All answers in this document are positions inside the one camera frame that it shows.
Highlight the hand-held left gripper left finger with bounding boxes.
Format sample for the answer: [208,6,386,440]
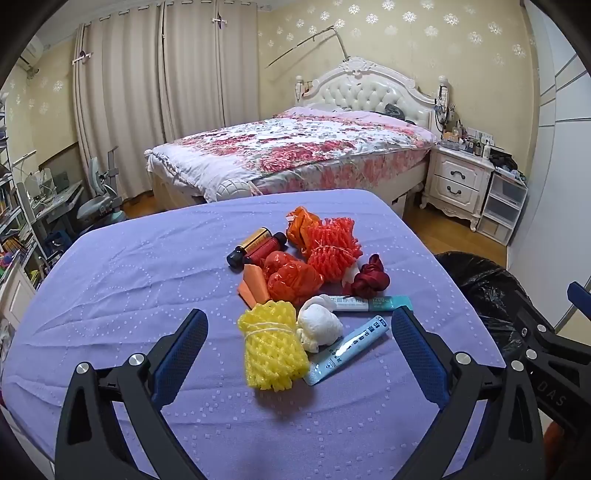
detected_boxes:
[54,308,209,480]

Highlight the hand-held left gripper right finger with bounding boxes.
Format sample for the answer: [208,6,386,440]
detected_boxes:
[390,305,546,480]

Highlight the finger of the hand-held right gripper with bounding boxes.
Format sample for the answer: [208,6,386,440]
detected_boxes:
[512,309,591,365]
[567,281,591,319]

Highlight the bin with black bag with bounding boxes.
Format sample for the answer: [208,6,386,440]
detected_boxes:
[434,251,532,365]

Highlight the yellow foam net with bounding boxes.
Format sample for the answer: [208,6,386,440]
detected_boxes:
[237,299,310,392]

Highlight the dark red cloth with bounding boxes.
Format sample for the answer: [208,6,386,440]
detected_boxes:
[352,255,391,298]

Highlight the orange paper piece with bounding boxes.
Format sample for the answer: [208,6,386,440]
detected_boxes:
[237,264,271,309]

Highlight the white tissue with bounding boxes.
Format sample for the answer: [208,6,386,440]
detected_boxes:
[296,295,345,354]

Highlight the yellow label small bottle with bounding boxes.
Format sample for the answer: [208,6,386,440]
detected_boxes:
[226,227,273,266]

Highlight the red plastic bag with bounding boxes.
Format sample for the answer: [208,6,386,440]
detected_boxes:
[262,251,324,305]

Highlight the red label small bottle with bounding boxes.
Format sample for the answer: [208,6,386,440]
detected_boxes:
[240,232,288,268]

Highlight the red foam net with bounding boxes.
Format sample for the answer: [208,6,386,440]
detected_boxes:
[305,217,363,282]

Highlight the orange plastic bag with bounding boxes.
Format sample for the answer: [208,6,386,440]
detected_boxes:
[285,206,321,252]

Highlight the person's right forearm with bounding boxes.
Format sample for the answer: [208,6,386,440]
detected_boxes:
[544,415,585,462]

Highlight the purple tablecloth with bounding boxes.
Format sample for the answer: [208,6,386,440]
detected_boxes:
[0,188,506,480]

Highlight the clear plastic drawer unit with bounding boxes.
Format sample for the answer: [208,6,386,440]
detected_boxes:
[475,171,528,245]

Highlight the white sliding wardrobe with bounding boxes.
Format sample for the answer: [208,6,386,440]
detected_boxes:
[508,0,591,333]

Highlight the black items on drawer unit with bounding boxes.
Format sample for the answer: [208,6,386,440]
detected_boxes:
[489,148,527,181]

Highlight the white nightstand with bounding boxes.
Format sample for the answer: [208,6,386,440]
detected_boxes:
[420,143,495,232]

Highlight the grey desk chair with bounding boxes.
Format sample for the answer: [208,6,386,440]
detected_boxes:
[76,148,125,227]

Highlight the group of bottles on nightstand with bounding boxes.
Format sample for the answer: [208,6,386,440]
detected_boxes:
[436,106,495,155]

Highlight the grey desk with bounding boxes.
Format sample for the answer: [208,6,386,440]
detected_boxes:
[28,180,86,232]

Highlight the bookshelf with books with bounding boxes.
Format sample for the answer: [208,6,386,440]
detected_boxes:
[0,90,47,296]

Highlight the floral quilt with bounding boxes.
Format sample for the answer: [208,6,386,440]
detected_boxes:
[145,107,437,197]

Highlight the beige curtain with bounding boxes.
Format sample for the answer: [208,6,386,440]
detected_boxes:
[74,4,167,204]
[159,0,262,139]

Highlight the white tufted bed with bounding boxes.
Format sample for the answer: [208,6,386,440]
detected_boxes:
[145,58,437,217]

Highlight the white air conditioner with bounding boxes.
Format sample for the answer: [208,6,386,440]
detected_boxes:
[18,38,44,70]

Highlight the thin metal rod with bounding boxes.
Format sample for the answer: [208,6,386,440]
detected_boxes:
[264,24,349,70]

